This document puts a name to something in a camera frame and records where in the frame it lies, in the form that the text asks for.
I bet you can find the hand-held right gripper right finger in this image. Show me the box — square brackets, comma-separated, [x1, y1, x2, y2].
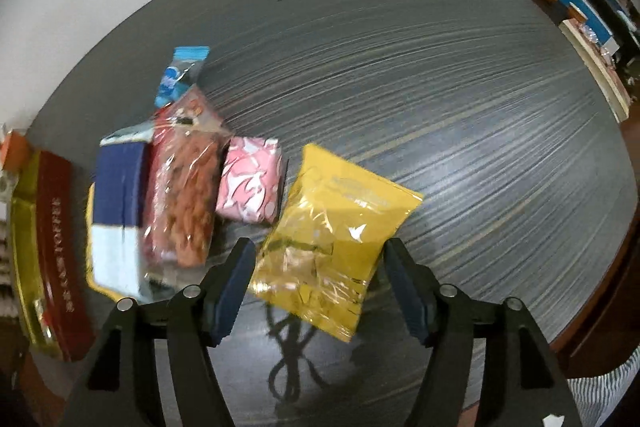
[382, 237, 583, 427]

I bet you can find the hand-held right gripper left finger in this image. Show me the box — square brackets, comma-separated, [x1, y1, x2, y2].
[60, 237, 257, 427]

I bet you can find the yellow clear snack packet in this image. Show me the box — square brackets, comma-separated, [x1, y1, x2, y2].
[248, 143, 425, 343]

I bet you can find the clear packet of orange snacks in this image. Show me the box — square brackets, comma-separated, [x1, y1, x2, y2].
[160, 127, 223, 268]

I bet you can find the pink patterned snack packet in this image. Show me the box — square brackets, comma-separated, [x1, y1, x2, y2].
[215, 135, 283, 225]

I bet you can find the large red foil packet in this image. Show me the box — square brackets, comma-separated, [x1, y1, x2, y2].
[141, 122, 226, 269]

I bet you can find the navy and white packet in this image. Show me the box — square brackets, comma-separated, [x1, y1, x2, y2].
[89, 122, 156, 300]

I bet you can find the red and gold box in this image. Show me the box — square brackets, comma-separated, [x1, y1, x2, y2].
[10, 149, 143, 363]

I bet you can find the striped clothing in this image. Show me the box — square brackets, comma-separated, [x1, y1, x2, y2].
[567, 347, 640, 427]

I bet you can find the blue wrapped candy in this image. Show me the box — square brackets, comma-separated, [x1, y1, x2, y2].
[154, 46, 210, 108]

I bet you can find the beige flat board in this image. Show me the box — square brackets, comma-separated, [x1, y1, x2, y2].
[559, 19, 632, 124]

